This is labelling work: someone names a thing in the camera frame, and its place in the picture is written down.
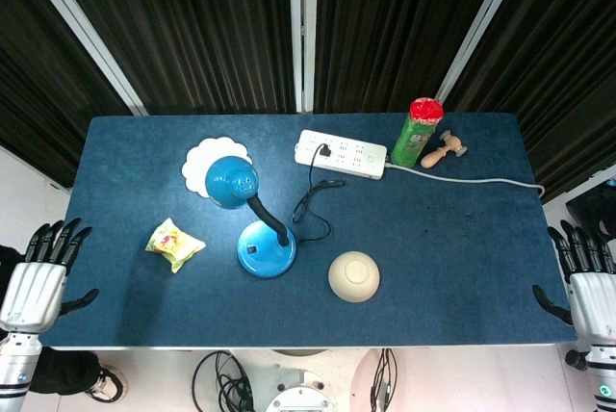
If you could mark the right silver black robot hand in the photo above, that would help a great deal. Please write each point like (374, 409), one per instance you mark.
(591, 294)

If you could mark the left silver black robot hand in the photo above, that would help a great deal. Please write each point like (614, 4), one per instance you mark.
(33, 287)

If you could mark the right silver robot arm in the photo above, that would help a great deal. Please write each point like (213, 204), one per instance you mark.
(601, 376)

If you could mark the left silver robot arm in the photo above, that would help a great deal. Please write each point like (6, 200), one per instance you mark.
(14, 368)

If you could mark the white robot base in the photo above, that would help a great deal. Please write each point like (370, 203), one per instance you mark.
(308, 380)

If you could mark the blue desk lamp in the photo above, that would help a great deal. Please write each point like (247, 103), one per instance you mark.
(262, 248)

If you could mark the black device with blue strip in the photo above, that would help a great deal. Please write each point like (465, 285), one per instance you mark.
(594, 207)

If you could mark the black white sneaker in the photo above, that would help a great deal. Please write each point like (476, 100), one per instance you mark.
(108, 383)

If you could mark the yellow snack bag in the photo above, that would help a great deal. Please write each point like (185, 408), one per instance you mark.
(174, 242)

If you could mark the blue table mat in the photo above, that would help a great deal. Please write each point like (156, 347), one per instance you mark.
(433, 248)

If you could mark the white scalloped coaster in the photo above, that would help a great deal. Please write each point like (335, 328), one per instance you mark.
(199, 166)

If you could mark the small wooden mallet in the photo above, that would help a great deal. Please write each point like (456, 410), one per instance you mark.
(440, 149)

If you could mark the green can with red lid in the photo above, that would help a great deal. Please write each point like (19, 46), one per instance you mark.
(414, 135)

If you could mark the beige upturned bowl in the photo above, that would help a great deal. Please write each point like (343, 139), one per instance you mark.
(353, 276)

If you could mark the white power strip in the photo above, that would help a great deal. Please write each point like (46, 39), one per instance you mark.
(356, 154)

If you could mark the black corrugated curtain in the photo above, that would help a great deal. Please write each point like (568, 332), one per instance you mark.
(202, 27)

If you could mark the white frame post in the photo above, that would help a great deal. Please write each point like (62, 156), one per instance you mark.
(481, 22)
(82, 32)
(303, 32)

